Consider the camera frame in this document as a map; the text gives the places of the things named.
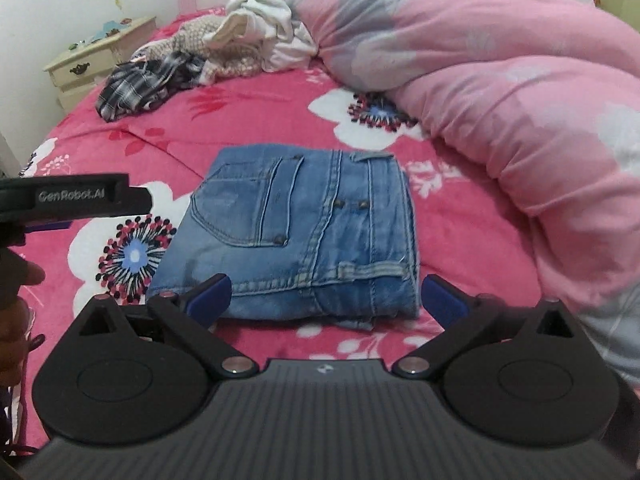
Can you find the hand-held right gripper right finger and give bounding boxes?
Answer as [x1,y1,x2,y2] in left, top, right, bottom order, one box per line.
[392,274,581,378]

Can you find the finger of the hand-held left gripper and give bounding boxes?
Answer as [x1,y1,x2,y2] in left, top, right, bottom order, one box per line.
[22,219,72,235]
[126,187,154,214]

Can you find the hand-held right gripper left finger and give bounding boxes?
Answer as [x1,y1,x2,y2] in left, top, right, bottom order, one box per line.
[75,273,257,378]

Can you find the blue denim jeans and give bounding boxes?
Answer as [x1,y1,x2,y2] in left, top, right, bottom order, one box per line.
[146,144,421,331]

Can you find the person's left hand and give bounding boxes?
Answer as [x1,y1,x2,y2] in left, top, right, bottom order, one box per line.
[0,247,46,386]

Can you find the black white plaid shirt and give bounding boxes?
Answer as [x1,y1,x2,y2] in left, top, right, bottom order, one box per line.
[95,52,208,122]

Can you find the cream nightstand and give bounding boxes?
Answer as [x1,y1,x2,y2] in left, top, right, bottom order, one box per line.
[42,16,158,113]

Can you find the pink floral bed blanket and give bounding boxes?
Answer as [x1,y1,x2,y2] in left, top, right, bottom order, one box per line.
[0,5,576,461]

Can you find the beige knit sweater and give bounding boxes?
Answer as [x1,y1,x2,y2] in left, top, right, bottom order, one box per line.
[135,14,266,86]

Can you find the blue paper sheet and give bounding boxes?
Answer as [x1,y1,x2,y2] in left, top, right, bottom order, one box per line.
[92,20,126,41]

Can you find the pink grey duvet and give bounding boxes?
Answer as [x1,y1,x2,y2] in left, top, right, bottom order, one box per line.
[287,0,640,386]

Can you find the white garment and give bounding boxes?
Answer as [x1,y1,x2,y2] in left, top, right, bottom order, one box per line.
[207,0,319,73]

